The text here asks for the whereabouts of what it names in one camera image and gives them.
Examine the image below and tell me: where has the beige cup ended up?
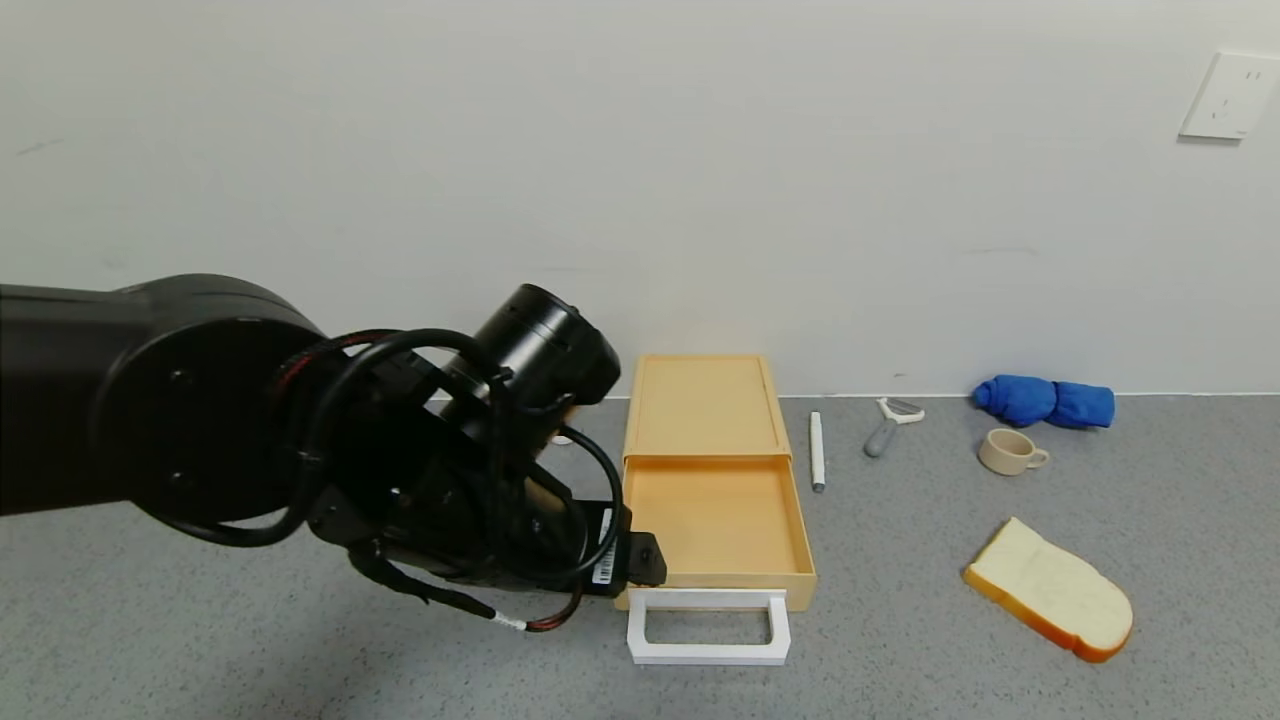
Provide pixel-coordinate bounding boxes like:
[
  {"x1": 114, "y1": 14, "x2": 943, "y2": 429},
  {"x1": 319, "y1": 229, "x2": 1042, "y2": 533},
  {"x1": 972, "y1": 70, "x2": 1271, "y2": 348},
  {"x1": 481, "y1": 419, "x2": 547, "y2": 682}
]
[{"x1": 978, "y1": 428, "x2": 1051, "y2": 476}]

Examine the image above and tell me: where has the grey handled peeler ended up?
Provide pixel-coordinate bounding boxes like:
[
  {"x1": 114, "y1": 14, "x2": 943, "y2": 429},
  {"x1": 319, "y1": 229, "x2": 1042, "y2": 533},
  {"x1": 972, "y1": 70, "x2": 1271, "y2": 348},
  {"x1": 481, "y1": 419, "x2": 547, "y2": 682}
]
[{"x1": 864, "y1": 397, "x2": 926, "y2": 459}]

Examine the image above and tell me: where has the white wall socket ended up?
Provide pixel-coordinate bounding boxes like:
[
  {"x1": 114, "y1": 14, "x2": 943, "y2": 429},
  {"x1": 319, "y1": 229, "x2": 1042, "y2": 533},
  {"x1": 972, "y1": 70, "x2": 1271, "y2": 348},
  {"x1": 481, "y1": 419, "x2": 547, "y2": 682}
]
[{"x1": 1179, "y1": 51, "x2": 1280, "y2": 141}]

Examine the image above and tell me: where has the yellow drawer case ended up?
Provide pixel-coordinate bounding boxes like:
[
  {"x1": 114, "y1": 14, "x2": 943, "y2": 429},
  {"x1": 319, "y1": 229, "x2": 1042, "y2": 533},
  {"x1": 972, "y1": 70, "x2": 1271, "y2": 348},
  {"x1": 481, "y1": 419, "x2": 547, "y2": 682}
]
[{"x1": 624, "y1": 354, "x2": 793, "y2": 471}]

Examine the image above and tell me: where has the yellow drawer with white handle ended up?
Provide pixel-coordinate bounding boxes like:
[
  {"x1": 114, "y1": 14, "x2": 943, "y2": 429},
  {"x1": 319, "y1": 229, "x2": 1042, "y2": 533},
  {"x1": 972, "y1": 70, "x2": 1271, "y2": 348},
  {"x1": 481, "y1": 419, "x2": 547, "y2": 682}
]
[{"x1": 612, "y1": 455, "x2": 818, "y2": 667}]

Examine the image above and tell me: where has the blue folded cloth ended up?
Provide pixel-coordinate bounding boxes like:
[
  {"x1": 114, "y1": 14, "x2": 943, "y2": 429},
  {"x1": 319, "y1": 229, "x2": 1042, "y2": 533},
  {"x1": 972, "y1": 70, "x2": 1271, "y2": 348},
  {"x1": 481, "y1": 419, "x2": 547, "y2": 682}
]
[{"x1": 972, "y1": 375, "x2": 1116, "y2": 430}]

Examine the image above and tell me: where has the bread slice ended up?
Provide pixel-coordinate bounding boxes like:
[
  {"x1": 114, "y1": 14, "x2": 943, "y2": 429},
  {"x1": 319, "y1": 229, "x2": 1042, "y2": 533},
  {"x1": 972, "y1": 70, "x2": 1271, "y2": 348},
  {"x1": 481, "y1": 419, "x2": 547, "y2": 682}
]
[{"x1": 963, "y1": 517, "x2": 1135, "y2": 664}]

